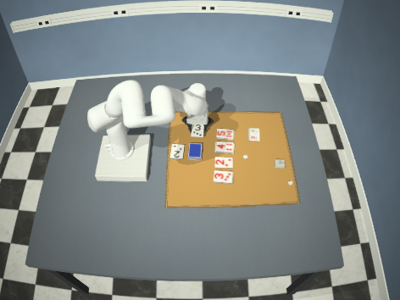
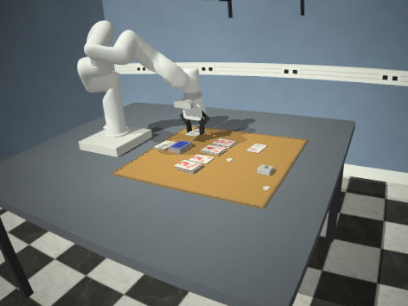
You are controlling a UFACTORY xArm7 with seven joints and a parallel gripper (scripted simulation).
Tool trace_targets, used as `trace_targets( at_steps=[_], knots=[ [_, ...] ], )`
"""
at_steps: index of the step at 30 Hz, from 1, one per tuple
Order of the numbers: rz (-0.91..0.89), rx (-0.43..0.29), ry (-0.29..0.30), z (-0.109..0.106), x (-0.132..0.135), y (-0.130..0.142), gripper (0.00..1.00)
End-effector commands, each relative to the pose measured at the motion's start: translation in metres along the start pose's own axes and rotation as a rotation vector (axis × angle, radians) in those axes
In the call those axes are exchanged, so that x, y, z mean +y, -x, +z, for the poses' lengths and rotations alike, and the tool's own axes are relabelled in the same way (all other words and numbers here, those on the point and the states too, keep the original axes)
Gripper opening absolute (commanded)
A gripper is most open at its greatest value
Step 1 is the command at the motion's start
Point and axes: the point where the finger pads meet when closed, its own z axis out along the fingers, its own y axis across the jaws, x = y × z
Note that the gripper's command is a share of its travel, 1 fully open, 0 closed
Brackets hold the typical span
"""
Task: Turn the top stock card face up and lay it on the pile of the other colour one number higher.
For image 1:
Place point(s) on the orange square mat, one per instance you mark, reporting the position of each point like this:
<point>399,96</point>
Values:
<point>237,205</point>

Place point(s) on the orange-tan rectangular mat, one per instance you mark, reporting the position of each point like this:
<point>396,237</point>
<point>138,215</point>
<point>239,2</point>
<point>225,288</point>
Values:
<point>256,180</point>

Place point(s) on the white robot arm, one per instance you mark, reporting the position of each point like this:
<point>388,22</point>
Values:
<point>128,95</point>

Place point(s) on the blue card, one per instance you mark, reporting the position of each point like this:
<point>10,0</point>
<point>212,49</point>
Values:
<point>195,150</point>

